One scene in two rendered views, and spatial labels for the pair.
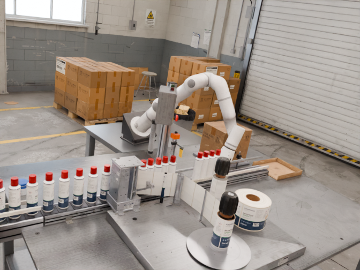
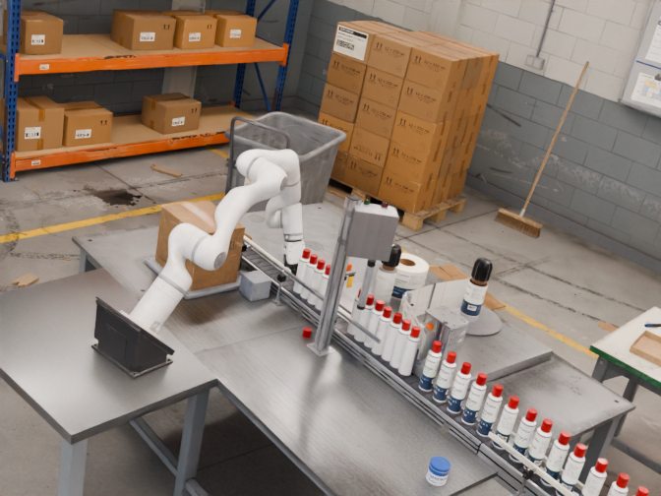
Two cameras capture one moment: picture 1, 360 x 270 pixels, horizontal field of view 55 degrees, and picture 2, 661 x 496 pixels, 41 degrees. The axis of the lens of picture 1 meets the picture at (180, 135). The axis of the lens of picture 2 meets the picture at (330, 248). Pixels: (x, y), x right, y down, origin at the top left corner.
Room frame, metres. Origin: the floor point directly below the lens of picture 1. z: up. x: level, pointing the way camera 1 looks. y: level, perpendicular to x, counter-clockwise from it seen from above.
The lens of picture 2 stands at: (2.44, 3.13, 2.66)
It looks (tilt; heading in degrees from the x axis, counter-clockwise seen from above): 24 degrees down; 264
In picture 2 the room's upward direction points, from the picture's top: 12 degrees clockwise
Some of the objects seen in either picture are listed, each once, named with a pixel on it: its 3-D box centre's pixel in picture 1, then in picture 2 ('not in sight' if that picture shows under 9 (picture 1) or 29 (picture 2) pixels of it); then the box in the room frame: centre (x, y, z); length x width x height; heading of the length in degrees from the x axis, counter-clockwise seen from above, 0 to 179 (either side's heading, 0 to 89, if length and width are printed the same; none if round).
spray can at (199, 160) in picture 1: (197, 166); (325, 287); (2.07, -0.15, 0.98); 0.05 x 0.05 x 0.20
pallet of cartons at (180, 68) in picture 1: (202, 91); not in sight; (6.41, -0.28, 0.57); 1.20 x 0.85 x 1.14; 138
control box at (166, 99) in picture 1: (166, 105); (370, 230); (1.97, 0.11, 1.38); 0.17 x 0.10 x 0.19; 3
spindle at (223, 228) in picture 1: (224, 220); (476, 288); (1.39, -0.27, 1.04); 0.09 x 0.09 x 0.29
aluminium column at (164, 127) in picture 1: (164, 134); (336, 276); (2.06, 0.09, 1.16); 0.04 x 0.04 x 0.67; 38
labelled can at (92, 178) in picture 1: (92, 184); (445, 376); (1.62, 0.41, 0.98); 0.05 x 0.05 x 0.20
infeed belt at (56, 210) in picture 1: (176, 187); (341, 329); (1.97, -0.03, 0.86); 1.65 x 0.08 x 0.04; 128
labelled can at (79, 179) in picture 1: (78, 186); (459, 387); (1.58, 0.47, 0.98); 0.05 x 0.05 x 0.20
